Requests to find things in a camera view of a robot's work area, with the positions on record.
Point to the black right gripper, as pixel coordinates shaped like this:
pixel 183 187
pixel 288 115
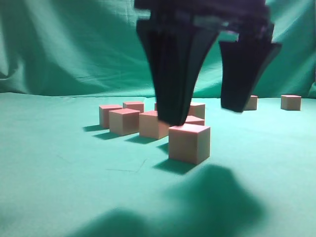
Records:
pixel 178 36

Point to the green cloth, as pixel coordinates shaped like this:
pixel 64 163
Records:
pixel 63 175

